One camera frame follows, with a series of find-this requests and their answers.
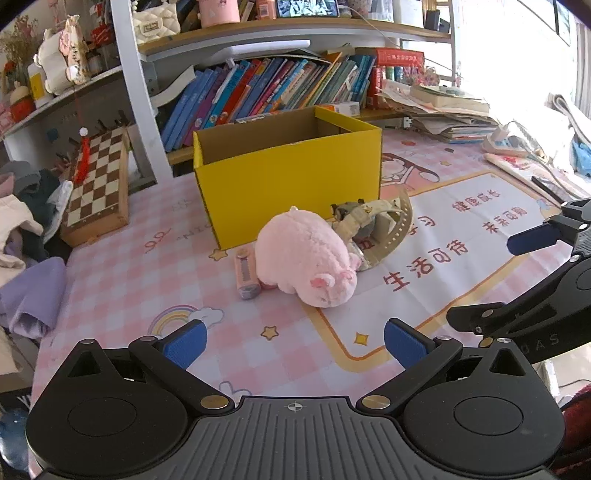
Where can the pink printed booklet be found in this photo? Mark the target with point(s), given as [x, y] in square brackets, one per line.
[526, 173]

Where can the beige wrist watch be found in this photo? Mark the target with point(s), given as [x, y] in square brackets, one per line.
[392, 226]

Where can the pink container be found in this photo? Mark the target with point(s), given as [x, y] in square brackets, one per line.
[219, 11]

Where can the white desk shelf unit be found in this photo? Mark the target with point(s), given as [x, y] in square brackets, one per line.
[134, 92]

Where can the red tassel ornament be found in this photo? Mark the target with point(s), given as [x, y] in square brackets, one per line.
[83, 157]

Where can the stack of papers and books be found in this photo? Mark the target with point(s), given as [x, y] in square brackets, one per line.
[443, 110]

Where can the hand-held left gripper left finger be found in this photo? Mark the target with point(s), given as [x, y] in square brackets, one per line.
[185, 344]

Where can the small white orange box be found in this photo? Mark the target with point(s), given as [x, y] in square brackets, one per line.
[341, 109]

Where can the row of colourful books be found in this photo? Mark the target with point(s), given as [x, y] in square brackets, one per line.
[258, 92]

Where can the white quilted bag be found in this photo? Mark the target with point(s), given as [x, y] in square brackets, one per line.
[154, 23]

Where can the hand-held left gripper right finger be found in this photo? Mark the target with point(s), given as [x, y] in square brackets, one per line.
[406, 344]

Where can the thick red dictionary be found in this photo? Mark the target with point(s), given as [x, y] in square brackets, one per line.
[397, 60]

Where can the pink plush pig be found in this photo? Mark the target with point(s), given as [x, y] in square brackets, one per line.
[300, 254]

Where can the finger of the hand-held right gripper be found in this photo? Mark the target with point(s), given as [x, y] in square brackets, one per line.
[480, 318]
[531, 239]

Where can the pile of clothes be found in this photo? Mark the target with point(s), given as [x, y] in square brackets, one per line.
[23, 207]

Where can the black framed screen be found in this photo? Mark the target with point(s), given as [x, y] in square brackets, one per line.
[307, 8]

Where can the purple garment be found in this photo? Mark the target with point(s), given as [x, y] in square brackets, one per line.
[32, 295]

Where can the pink checked desktop mat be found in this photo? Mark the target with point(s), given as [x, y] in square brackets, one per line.
[138, 286]

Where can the red jar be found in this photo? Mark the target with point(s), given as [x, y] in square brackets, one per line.
[21, 106]

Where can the white light bar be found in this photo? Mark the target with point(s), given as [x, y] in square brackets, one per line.
[231, 49]

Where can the white bedding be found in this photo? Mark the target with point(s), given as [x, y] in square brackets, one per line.
[570, 124]

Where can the wooden chessboard box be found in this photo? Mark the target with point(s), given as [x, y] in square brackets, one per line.
[97, 184]

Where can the white plush ornament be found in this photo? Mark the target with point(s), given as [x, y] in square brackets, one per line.
[60, 55]

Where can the yellow cardboard box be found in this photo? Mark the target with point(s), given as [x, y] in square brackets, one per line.
[286, 184]

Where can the small pink tube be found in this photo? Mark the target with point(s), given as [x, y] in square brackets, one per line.
[246, 272]

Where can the white power strip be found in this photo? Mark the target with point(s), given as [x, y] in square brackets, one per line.
[505, 141]

